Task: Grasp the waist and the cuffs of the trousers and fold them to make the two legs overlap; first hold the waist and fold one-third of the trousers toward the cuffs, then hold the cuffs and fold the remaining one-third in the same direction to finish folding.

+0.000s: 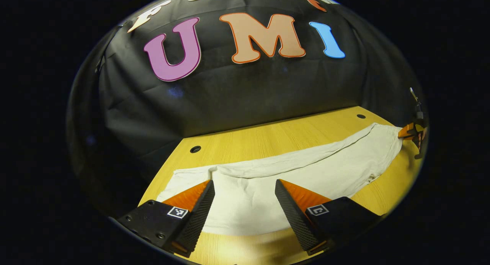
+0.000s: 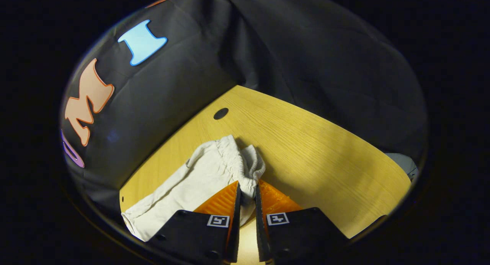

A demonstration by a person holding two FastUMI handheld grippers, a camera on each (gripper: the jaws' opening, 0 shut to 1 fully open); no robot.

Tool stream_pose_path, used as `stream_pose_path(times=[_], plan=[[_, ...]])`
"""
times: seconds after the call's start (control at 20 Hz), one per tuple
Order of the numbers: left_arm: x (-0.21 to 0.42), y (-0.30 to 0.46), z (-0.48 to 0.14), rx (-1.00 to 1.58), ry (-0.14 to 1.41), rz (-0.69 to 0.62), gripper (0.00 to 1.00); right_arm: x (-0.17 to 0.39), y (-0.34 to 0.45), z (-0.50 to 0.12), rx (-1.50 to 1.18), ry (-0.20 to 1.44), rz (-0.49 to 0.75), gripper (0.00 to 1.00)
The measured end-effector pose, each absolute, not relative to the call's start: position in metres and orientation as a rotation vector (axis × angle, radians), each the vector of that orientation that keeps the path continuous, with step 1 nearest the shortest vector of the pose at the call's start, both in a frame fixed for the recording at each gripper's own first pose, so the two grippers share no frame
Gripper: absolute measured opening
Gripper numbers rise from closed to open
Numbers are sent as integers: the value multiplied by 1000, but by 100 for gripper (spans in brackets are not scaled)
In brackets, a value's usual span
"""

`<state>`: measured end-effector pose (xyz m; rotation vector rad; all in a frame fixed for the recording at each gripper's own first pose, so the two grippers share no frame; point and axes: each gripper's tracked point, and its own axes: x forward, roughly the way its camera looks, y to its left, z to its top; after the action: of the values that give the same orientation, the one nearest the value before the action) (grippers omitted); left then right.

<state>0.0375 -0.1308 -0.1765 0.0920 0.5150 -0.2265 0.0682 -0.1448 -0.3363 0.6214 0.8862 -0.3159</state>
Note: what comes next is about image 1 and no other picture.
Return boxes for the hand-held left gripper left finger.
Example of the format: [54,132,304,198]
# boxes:
[117,179,216,257]

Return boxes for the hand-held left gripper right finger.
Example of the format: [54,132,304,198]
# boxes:
[274,179,383,256]

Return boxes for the white jeans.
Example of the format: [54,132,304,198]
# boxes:
[156,123,404,237]

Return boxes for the black backdrop cloth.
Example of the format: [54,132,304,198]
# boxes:
[66,0,427,219]

